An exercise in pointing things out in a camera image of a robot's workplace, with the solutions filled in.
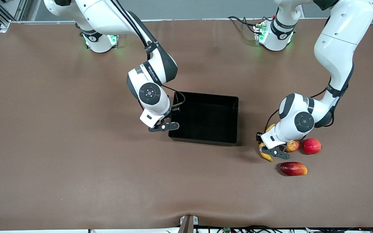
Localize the red round peach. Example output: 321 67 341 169
302 138 322 155

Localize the black left arm base cable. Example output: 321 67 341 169
228 16 260 35

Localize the red yellow apple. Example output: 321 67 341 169
285 140 300 153

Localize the yellow banana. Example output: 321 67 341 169
259 124 277 162

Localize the metal table clamp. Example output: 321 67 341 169
178 215 199 233

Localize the silver table edge rail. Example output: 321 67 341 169
0 18 373 25

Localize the red yellow mango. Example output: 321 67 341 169
280 162 308 176

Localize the black plastic box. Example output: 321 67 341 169
168 91 239 147

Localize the brown table mat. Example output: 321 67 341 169
0 18 373 231

